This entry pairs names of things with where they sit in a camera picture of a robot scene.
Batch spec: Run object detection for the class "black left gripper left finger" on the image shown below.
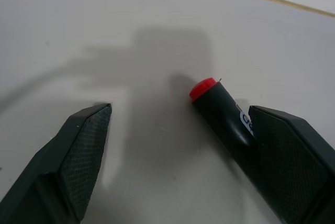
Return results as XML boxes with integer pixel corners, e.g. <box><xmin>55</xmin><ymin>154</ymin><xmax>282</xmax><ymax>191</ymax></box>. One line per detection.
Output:
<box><xmin>0</xmin><ymin>103</ymin><xmax>113</xmax><ymax>224</ymax></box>

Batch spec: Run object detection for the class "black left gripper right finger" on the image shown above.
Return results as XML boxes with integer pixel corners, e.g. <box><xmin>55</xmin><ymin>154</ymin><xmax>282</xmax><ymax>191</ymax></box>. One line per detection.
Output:
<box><xmin>248</xmin><ymin>105</ymin><xmax>335</xmax><ymax>224</ymax></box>

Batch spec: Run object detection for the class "black marker with red end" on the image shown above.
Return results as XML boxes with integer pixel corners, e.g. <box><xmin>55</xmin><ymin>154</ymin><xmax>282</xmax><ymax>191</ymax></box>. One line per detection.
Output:
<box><xmin>189</xmin><ymin>77</ymin><xmax>265</xmax><ymax>180</ymax></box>

